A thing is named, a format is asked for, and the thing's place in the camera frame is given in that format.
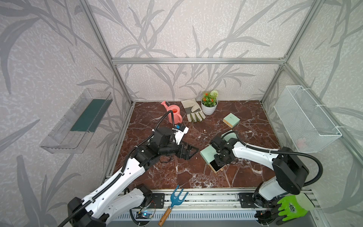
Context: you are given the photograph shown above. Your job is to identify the mint drawer jewelry box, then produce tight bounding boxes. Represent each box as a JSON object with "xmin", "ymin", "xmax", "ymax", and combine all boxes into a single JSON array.
[{"xmin": 200, "ymin": 145, "xmax": 224, "ymax": 173}]

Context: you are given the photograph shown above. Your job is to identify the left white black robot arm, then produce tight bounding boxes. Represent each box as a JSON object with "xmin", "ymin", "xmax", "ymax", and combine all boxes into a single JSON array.
[{"xmin": 59, "ymin": 124, "xmax": 199, "ymax": 227}]

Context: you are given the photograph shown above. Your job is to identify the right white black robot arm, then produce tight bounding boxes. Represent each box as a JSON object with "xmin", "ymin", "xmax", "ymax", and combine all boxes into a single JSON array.
[{"xmin": 210, "ymin": 135, "xmax": 323, "ymax": 206}]

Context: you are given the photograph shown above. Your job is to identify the pink watering can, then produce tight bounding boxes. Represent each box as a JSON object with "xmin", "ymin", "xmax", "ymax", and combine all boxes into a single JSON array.
[{"xmin": 161, "ymin": 101, "xmax": 182, "ymax": 124}]

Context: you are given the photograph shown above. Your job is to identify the grey work gloves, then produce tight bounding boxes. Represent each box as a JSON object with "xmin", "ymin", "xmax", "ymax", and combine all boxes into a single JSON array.
[{"xmin": 181, "ymin": 98, "xmax": 206, "ymax": 123}]

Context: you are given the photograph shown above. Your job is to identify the potted plant white pot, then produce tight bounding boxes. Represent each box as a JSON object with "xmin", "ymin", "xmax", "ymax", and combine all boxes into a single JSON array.
[{"xmin": 201, "ymin": 90, "xmax": 219, "ymax": 115}]

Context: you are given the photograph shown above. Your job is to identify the small circuit board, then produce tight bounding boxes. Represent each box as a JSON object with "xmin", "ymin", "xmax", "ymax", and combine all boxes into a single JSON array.
[{"xmin": 135, "ymin": 211, "xmax": 154, "ymax": 219}]

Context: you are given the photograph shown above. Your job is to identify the green black garden glove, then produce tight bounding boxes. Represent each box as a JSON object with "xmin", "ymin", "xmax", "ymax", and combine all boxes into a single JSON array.
[{"xmin": 270, "ymin": 193, "xmax": 315, "ymax": 226}]

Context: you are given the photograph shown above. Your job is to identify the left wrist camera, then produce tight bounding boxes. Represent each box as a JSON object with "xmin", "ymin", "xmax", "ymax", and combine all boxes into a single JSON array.
[{"xmin": 173, "ymin": 124, "xmax": 189, "ymax": 145}]

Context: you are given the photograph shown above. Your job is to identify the blue garden fork wooden handle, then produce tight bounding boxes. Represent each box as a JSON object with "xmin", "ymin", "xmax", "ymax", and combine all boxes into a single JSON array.
[{"xmin": 158, "ymin": 185, "xmax": 189, "ymax": 227}]

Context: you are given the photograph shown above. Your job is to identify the white wire mesh basket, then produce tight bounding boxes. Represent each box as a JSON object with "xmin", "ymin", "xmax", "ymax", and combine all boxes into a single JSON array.
[{"xmin": 274, "ymin": 85, "xmax": 342, "ymax": 153}]

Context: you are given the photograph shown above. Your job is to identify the clear plastic wall shelf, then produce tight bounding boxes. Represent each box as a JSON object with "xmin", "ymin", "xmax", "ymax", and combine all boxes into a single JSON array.
[{"xmin": 40, "ymin": 89, "xmax": 113, "ymax": 154}]

